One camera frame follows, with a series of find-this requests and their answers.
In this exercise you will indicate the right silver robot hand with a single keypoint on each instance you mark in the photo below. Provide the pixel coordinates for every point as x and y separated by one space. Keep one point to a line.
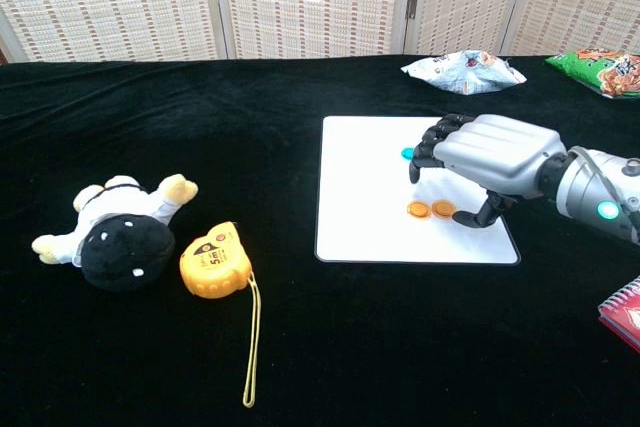
500 152

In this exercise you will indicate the orange disc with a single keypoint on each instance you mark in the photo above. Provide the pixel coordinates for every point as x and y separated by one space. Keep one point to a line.
443 208
419 209

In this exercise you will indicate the teal disc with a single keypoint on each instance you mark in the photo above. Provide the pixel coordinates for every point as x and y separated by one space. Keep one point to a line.
406 152

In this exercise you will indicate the white rectangular board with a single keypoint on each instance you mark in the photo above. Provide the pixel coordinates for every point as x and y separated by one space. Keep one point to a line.
360 197

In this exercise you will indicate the white crumpled snack bag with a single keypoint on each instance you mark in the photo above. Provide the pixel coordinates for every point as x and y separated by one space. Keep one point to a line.
465 74

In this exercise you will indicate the green snack bag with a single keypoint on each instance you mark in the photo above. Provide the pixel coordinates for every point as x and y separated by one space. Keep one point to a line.
600 69

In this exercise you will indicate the metal screen hinge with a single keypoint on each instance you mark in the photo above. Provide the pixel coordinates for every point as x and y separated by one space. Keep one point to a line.
411 6

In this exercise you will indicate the red spiral notebook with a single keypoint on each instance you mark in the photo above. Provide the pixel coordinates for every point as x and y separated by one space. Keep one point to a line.
627 314

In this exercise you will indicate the black velvet tablecloth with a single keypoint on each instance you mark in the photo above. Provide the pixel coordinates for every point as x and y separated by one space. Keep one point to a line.
200 137

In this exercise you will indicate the yellow tape measure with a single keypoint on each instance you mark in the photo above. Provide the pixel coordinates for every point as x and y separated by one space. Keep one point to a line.
212 264

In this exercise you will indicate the white and black plush toy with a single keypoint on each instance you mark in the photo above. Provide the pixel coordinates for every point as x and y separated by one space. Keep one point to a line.
125 252

